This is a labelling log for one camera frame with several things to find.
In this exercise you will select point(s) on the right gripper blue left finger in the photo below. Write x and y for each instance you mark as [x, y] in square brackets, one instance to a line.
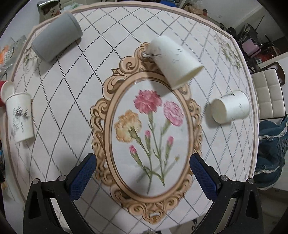
[39, 213]

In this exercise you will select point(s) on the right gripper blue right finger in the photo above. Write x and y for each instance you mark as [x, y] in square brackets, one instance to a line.
[246, 214]

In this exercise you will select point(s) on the white cup with ink print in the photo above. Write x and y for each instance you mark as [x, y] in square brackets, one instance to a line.
[18, 107]

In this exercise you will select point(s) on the small white paper cup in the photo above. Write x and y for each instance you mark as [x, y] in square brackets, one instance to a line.
[233, 106]

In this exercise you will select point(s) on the red ribbed paper cup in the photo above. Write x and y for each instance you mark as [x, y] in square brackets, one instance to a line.
[7, 89]

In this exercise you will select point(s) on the large white paper cup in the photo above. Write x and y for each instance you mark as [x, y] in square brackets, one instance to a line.
[177, 65]

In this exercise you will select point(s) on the grey cylindrical cup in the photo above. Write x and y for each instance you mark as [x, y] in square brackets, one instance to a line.
[57, 36]

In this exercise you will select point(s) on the teal ruffled cloth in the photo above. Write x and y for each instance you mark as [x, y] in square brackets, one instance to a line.
[271, 153]

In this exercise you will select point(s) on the white padded chair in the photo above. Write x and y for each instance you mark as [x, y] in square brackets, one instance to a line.
[268, 88]

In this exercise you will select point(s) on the pink suitcase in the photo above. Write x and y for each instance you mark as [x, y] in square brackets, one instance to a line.
[251, 47]

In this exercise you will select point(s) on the red and silver box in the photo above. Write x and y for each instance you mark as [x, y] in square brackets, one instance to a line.
[48, 9]

